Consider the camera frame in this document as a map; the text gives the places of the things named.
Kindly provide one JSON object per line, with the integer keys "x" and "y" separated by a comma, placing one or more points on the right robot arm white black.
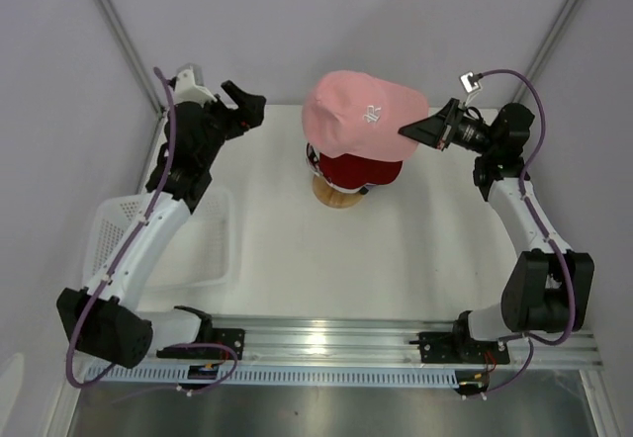
{"x": 546, "y": 295}

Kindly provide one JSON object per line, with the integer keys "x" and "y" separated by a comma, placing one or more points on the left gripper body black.
{"x": 226, "y": 124}

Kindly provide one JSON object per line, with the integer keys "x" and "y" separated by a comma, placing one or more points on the aluminium mounting rail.
{"x": 382, "y": 343}

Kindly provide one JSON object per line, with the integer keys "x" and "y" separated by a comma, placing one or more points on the white plastic bin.
{"x": 201, "y": 253}

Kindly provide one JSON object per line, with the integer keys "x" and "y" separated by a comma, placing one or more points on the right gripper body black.
{"x": 469, "y": 132}

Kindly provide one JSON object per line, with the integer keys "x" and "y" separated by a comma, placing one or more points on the wooden hat stand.
{"x": 333, "y": 198}

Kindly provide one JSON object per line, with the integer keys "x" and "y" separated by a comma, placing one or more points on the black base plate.
{"x": 436, "y": 347}
{"x": 216, "y": 342}

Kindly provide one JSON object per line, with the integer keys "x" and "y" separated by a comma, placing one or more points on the left aluminium corner post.
{"x": 127, "y": 48}

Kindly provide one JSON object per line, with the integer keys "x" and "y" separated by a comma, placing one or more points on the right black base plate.
{"x": 436, "y": 347}

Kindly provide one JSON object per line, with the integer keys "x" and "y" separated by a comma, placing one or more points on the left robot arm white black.
{"x": 101, "y": 319}

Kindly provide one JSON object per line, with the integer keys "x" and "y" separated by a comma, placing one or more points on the aluminium corner post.
{"x": 127, "y": 48}
{"x": 536, "y": 28}

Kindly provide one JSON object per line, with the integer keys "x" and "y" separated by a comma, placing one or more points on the white slotted cable duct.
{"x": 286, "y": 376}

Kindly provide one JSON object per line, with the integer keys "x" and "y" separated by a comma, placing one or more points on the pink baseball cap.
{"x": 350, "y": 112}

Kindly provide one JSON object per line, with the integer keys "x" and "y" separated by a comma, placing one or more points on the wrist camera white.
{"x": 188, "y": 86}
{"x": 471, "y": 83}

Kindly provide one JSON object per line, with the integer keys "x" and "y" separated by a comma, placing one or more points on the red LA baseball cap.
{"x": 352, "y": 171}

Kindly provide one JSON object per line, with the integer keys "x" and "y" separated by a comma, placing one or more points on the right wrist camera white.
{"x": 471, "y": 83}

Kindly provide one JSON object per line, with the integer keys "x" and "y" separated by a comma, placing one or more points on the white baseball cap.
{"x": 363, "y": 190}

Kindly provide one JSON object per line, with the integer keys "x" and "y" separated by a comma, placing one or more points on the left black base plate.
{"x": 216, "y": 342}

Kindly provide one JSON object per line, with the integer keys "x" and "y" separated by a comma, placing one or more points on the right aluminium corner post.
{"x": 536, "y": 28}

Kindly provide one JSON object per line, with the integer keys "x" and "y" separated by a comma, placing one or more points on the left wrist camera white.
{"x": 188, "y": 86}

